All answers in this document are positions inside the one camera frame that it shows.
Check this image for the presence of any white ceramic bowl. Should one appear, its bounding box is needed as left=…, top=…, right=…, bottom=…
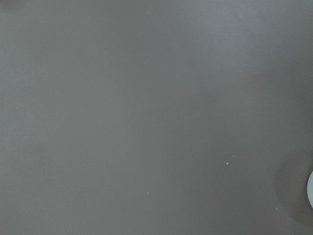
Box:
left=307, top=172, right=313, bottom=208

